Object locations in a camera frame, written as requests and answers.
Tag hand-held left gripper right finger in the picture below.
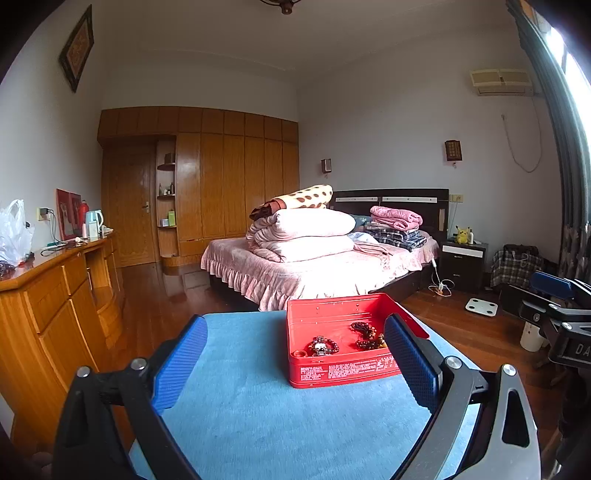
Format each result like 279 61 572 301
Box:
382 313 542 480

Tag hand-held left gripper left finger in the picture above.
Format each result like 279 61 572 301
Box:
50 315 209 480

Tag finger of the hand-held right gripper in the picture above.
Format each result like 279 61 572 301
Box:
527 270 576 302
500 282 570 334

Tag brown wooden bead bracelet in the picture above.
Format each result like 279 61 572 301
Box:
355 333 387 351

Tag red tin box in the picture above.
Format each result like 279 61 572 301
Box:
286 293 432 389

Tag silver chunky bracelet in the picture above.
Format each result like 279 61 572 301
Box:
308 337 341 357

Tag white floor appliance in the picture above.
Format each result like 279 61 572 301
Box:
520 320 550 353

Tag plaid bag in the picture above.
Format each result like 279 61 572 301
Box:
490 244 546 289

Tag white bathroom scale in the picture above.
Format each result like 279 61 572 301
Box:
465 298 501 317

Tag dark nightstand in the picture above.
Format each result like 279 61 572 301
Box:
438 240 489 293

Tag dark wooden bed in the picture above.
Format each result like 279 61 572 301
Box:
201 188 451 313

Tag blue table mat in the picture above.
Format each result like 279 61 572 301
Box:
129 311 484 480

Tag plaid folded clothes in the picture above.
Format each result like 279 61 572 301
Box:
369 226 428 253

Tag wooden sideboard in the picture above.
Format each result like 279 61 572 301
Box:
0 231 124 445

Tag pink frilled bedspread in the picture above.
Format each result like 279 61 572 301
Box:
201 237 441 313

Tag light blue clothes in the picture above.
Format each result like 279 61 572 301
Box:
348 222 377 245

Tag small pink folded blanket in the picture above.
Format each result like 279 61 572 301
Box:
369 206 424 232

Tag dark window curtain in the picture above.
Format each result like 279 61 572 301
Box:
505 0 591 283

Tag large pink folded quilt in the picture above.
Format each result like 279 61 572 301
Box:
247 233 355 263
247 210 356 246

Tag white electric kettle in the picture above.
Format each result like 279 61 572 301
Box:
85 209 105 240

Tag wooden door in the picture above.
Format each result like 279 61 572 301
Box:
102 143 158 268

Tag wooden wardrobe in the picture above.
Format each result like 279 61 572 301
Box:
98 107 300 269

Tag red picture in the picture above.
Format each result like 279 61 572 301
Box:
56 188 84 242

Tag cream brown-spotted blanket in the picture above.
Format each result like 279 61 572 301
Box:
249 185 334 222

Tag white plastic bag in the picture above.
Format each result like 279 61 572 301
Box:
0 199 36 269

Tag ceiling fan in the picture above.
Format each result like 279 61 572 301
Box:
259 0 304 15

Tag white power strip cable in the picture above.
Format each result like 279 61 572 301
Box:
427 258 456 296

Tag white air conditioner cable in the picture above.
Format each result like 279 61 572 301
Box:
501 95 544 174

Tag charger cable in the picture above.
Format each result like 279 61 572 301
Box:
41 236 89 257

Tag wall air conditioner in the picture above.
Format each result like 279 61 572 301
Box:
470 68 534 97

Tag dark framed wall picture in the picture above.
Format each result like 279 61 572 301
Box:
58 4 95 93

